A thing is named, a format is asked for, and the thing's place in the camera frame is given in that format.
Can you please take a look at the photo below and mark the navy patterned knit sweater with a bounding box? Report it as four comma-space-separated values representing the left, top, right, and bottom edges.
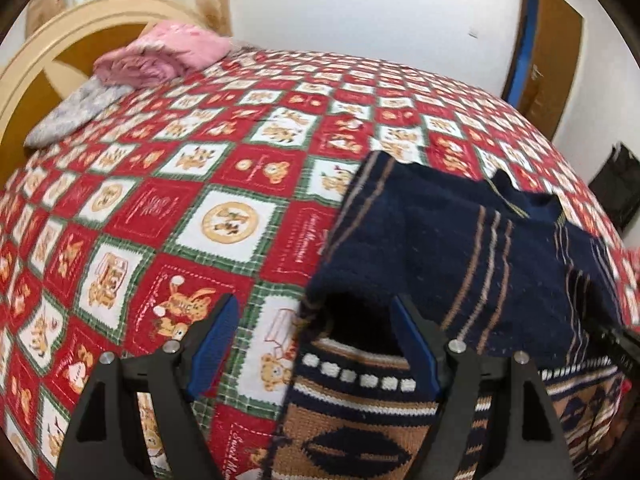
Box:
270, 150, 636, 480

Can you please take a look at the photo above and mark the black bag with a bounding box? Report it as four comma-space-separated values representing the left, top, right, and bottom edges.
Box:
589, 142, 640, 233

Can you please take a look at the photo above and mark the grey floral pillow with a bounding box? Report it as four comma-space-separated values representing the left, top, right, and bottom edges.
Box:
24, 77, 133, 148

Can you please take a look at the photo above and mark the pink folded quilt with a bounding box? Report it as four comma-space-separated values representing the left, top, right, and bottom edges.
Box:
94, 22, 232, 88

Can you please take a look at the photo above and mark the brown wooden door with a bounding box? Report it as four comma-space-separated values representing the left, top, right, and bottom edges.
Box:
502, 0, 585, 141

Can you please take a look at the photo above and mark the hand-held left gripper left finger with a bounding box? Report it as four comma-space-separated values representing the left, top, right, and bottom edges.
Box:
54, 292, 240, 480

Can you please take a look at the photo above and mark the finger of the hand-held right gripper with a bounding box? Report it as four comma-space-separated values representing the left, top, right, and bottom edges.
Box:
587, 317, 640, 376

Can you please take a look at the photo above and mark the red checked bear bedspread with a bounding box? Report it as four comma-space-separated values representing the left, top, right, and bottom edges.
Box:
0, 47, 640, 480

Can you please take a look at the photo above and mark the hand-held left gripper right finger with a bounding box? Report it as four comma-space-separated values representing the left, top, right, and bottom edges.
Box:
390, 294, 577, 480

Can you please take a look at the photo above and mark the cream wooden headboard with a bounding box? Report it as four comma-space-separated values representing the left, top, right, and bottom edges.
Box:
0, 0, 201, 148

